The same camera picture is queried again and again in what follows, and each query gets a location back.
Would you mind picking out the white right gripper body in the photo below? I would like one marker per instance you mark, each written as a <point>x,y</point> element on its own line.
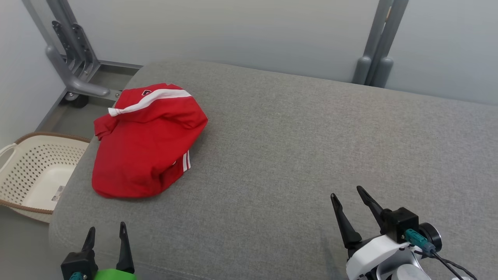
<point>373,254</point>

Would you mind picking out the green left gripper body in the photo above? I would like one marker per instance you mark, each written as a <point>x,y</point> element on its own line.
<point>114,275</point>

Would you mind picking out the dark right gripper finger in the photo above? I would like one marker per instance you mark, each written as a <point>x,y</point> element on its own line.
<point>346,229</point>
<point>371,204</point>

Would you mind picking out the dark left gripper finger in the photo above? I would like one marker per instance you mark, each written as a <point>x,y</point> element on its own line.
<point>89,242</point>
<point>125,252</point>

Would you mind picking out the red basketball jersey white sleeves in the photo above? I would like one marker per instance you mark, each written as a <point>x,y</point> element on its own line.
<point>144,147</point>

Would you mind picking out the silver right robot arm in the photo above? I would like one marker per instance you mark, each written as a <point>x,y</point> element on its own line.
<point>431,235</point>

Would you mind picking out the basket label sticker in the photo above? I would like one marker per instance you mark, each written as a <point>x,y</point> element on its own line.
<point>58,193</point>

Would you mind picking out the cream perforated laundry basket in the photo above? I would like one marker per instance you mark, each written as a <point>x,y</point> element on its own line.
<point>37,171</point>

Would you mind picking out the black caster wheel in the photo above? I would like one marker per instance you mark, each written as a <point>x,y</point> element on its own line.
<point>79,100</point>

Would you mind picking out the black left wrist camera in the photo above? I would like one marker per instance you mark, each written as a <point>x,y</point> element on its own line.
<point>79,262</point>

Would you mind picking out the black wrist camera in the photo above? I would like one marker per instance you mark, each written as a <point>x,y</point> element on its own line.
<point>400,223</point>
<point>79,262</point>

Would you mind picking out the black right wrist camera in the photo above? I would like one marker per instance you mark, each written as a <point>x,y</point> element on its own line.
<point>400,223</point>

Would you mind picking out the grey metal frame twin posts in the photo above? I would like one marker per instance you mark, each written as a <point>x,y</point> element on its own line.
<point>379,46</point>

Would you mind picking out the grey metal frame with holes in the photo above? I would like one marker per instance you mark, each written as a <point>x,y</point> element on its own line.
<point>74,79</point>

